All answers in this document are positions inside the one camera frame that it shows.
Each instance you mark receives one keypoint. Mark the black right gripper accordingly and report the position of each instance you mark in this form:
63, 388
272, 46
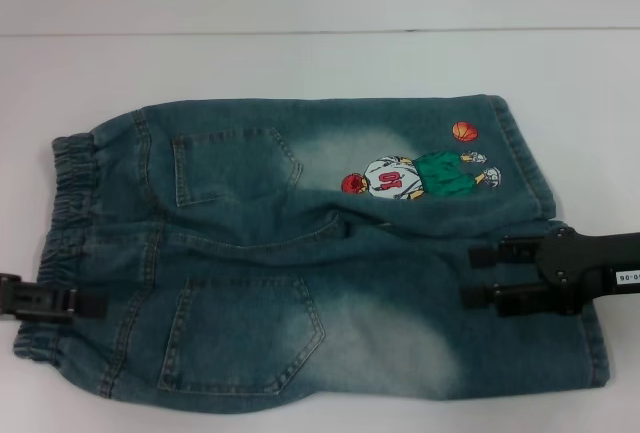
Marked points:
585, 258

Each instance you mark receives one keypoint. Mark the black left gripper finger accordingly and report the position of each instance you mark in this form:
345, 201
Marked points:
45, 298

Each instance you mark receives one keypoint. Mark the blue denim shorts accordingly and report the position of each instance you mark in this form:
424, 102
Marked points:
260, 313

